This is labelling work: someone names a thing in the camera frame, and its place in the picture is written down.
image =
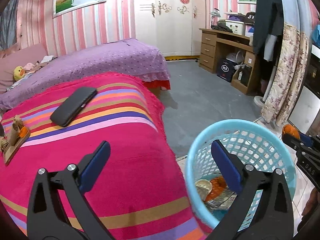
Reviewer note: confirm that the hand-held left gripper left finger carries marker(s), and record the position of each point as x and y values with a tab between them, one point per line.
96	165

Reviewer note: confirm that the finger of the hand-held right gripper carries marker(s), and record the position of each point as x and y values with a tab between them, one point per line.
291	141
306	140

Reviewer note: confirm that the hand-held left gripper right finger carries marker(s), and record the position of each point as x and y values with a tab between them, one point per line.
226	167

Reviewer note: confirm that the round white lid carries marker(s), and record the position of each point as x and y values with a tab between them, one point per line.
203	188

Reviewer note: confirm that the light blue plastic basket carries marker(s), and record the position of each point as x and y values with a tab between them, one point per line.
250	140

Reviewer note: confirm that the person's right forearm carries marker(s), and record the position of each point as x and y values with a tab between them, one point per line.
313	205

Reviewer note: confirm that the crumpled grey paper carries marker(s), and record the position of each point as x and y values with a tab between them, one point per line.
225	200

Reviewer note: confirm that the striped blanket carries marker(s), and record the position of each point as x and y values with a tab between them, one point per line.
112	135

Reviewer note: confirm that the black case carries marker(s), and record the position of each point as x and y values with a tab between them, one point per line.
73	106

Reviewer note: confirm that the beige floral curtain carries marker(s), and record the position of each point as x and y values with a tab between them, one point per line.
287	75

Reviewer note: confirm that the black bag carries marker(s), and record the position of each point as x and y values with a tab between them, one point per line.
246	76

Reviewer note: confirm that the wooden tray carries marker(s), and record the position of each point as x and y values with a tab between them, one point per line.
15	150

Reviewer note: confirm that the brown sock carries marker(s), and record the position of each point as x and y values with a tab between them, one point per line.
15	130

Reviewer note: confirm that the black cardboard box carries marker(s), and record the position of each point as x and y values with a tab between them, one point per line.
225	70

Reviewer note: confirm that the white round appliance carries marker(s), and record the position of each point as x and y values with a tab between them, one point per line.
236	58

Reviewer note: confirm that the red bed skirt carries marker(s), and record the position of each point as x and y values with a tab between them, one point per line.
158	84

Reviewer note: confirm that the purple dotted blanket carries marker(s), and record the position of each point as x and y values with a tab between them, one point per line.
100	60

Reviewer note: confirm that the white cloth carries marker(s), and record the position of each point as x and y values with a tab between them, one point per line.
47	58

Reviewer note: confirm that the wooden desk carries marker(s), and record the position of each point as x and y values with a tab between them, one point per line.
208	50

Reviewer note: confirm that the pink cloth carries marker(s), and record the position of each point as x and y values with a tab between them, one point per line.
29	66

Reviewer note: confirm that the yellow duck plush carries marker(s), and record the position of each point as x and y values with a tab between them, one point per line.
18	73

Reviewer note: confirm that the white storage box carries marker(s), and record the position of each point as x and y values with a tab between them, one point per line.
237	27

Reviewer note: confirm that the black cap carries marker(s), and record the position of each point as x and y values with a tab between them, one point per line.
250	18

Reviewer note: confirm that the pink covered headboard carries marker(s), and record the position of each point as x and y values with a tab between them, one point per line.
22	55

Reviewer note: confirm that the dark green bag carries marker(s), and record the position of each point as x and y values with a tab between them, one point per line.
223	27

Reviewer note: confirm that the hanging dark clothes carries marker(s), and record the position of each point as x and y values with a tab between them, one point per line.
267	10

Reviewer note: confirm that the purple cloth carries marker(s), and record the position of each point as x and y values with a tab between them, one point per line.
236	18

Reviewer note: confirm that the pale blue curtain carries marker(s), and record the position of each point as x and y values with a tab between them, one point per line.
295	5

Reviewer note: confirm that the white wardrobe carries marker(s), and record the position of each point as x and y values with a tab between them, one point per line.
170	30

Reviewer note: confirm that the grey window curtain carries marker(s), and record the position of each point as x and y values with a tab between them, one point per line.
8	22

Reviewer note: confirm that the white pedestal fan stand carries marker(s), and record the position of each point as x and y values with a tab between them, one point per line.
260	102

